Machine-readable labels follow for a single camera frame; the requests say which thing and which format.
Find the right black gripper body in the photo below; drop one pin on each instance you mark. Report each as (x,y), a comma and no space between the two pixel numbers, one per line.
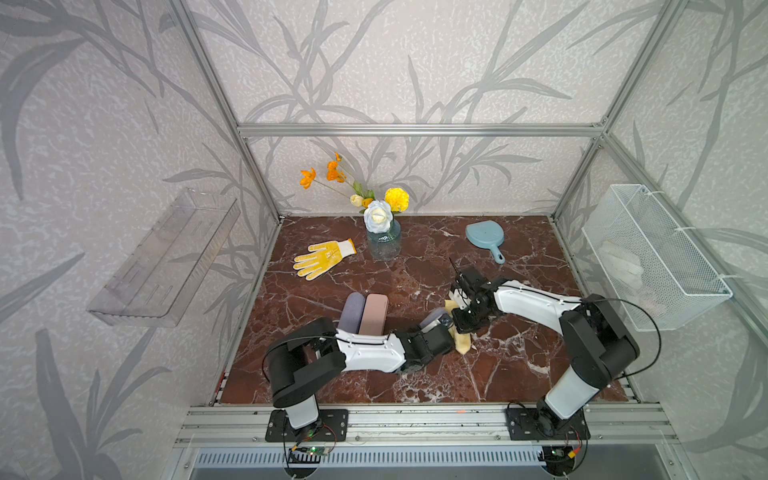
(468,320)

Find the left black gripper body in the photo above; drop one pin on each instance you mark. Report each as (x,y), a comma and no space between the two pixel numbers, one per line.
(426,360)

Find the lavender eyeglass case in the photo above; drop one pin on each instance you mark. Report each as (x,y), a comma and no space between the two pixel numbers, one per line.
(352,313)
(435,315)

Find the yellow microfiber cloth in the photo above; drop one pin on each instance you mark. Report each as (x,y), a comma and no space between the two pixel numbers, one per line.
(462,342)

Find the pink eyeglass case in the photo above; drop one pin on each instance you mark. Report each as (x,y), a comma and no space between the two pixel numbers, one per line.
(374,315)

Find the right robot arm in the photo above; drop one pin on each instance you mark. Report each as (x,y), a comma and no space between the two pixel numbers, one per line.
(598,344)

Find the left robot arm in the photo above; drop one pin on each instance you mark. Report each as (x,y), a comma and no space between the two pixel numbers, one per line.
(302,363)

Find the teal hand mirror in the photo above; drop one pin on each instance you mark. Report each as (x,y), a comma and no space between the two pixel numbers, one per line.
(487,235)

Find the glass vase with flowers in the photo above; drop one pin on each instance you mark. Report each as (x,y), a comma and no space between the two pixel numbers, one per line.
(383,231)

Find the yellow work glove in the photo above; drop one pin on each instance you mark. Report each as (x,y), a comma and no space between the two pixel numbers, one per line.
(322,257)

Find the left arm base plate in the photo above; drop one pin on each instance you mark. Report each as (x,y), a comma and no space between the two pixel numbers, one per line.
(331,426)

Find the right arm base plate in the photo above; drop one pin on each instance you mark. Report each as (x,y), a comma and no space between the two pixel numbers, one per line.
(539,424)

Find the white wire mesh basket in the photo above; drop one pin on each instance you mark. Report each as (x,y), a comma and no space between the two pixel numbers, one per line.
(651,261)

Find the aluminium mounting rail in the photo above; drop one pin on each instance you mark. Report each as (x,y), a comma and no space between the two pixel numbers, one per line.
(371,425)

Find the clear acrylic wall shelf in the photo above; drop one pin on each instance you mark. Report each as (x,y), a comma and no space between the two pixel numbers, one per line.
(158,281)

